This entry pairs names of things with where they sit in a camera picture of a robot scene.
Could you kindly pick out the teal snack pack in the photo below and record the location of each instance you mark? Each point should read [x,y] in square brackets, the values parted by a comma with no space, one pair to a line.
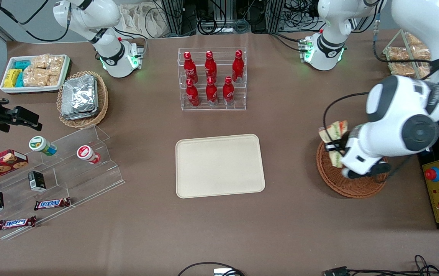
[22,64]
[20,80]

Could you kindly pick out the red lid yogurt cup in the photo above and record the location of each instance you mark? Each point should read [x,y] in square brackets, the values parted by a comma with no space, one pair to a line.
[86,153]

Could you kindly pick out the clear acrylic stepped shelf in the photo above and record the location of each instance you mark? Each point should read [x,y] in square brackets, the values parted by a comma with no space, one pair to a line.
[85,180]

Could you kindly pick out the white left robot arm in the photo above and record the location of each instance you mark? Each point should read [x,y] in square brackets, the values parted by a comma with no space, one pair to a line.
[392,115]

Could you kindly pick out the red cola bottle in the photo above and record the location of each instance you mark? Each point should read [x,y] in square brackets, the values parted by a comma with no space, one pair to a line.
[192,95]
[212,94]
[210,67]
[228,92]
[190,68]
[238,67]

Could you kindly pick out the beige cloth bag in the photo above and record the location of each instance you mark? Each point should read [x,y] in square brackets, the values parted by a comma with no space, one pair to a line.
[143,21]

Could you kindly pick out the aluminium frame post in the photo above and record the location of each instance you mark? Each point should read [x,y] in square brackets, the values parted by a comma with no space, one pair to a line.
[171,15]
[275,15]

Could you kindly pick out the clear bag fried snack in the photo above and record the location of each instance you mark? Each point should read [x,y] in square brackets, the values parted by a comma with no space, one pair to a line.
[401,69]
[397,53]
[413,39]
[420,53]
[423,71]

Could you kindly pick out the light oval wicker basket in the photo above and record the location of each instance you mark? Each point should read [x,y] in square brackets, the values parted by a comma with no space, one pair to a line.
[102,99]

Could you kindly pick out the brown round wicker basket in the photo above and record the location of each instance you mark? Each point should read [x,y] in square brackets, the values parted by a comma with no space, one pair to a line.
[357,188]

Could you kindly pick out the green lid yogurt cup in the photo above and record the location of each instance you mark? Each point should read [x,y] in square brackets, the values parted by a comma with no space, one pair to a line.
[41,145]

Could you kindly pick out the yellow snack pack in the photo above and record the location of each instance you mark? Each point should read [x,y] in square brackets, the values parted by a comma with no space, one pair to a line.
[11,78]

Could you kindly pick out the white rectangular snack tray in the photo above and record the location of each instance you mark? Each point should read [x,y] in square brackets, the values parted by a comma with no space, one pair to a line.
[31,90]

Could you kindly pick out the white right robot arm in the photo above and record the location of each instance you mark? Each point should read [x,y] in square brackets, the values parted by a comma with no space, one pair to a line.
[89,17]

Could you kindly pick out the triangular sandwich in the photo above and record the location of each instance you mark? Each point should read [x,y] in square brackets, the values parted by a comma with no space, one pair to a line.
[332,132]

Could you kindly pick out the clear bag of crackers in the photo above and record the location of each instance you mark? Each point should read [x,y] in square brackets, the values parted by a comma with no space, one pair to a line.
[40,61]
[35,77]
[56,65]

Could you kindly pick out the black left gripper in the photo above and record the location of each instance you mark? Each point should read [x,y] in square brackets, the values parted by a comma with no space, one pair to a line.
[343,144]

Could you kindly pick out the silver foil pack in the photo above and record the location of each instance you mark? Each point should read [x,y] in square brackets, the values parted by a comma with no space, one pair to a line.
[79,96]

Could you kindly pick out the snickers chocolate bar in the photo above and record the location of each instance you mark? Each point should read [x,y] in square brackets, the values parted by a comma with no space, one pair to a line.
[52,203]
[15,223]

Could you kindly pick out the red emergency stop button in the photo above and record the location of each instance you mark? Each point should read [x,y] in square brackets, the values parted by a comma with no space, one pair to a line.
[432,174]

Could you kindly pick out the cream plastic tray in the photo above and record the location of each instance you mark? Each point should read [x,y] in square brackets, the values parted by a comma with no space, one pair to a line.
[219,165]

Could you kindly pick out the clear acrylic bottle rack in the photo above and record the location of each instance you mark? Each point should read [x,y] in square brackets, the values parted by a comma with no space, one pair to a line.
[219,108]

